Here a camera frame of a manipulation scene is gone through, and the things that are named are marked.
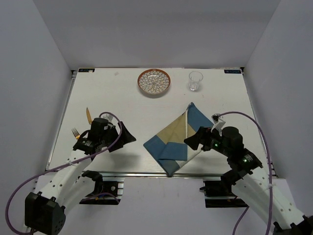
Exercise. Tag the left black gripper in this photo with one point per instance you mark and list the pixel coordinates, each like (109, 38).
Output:
(126, 137)

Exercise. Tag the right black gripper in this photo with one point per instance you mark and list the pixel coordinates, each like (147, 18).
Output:
(201, 136)

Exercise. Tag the blue beige placemat cloth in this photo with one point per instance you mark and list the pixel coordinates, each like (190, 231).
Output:
(167, 147)

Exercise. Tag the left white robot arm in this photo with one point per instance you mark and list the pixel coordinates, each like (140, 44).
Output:
(46, 210)

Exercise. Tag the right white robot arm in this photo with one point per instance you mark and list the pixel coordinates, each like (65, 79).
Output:
(249, 180)

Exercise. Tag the gold knife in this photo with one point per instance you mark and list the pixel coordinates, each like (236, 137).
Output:
(88, 116)

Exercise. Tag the gold fork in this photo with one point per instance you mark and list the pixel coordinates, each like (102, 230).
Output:
(75, 133)

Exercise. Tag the clear drinking glass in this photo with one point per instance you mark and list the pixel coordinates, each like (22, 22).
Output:
(195, 77)

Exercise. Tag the floral patterned ceramic bowl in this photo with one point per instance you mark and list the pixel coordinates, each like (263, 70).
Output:
(154, 81)

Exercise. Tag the right blue corner label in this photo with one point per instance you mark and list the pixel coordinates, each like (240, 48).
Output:
(232, 71)

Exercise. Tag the blue corner label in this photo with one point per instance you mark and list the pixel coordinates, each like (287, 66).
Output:
(232, 71)
(86, 70)

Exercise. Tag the left blue corner label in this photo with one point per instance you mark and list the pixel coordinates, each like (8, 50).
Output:
(86, 70)

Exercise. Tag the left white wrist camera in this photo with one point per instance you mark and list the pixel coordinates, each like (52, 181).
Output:
(107, 117)

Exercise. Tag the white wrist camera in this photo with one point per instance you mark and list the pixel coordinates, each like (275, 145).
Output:
(218, 123)
(107, 117)

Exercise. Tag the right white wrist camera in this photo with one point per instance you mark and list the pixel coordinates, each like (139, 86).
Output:
(218, 123)

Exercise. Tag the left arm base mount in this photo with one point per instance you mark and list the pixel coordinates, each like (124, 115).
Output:
(108, 191)

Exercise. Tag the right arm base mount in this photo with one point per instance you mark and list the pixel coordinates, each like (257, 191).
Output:
(218, 196)

